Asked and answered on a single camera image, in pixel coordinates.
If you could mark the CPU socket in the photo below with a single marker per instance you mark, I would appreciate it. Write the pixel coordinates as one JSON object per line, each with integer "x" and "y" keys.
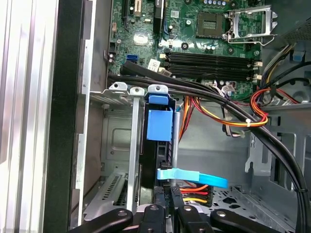
{"x": 209, "y": 24}

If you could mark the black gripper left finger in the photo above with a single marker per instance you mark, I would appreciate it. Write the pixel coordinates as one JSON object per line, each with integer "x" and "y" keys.
{"x": 150, "y": 218}

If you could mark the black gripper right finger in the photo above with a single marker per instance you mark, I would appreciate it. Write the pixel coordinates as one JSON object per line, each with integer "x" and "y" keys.
{"x": 192, "y": 221}

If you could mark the silver drive cage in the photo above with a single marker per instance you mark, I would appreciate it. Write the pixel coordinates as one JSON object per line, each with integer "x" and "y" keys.
{"x": 261, "y": 155}

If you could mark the hard disk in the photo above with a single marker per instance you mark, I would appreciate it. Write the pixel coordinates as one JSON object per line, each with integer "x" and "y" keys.
{"x": 159, "y": 123}

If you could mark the green motherboard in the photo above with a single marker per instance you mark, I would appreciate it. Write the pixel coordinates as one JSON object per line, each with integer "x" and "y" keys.
{"x": 145, "y": 29}

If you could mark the black graphics card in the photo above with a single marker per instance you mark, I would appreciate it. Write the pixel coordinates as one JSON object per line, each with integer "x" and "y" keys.
{"x": 159, "y": 14}

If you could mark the black RAM slot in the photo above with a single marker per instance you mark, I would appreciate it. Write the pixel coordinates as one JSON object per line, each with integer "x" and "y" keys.
{"x": 218, "y": 68}
{"x": 230, "y": 74}
{"x": 218, "y": 57}
{"x": 218, "y": 62}

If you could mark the silver disk bay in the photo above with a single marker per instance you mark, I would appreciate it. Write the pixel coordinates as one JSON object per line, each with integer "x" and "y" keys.
{"x": 134, "y": 145}

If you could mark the metal socket cover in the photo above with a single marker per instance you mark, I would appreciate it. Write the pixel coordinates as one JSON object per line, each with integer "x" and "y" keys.
{"x": 266, "y": 11}

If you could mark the black PC case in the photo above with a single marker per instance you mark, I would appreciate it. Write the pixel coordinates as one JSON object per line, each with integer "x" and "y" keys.
{"x": 63, "y": 97}

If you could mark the metal locking lever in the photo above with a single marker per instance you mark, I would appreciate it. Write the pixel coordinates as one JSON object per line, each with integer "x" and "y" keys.
{"x": 270, "y": 40}

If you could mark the grey power supply unit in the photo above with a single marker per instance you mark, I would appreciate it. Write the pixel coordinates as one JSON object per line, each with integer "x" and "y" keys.
{"x": 301, "y": 31}

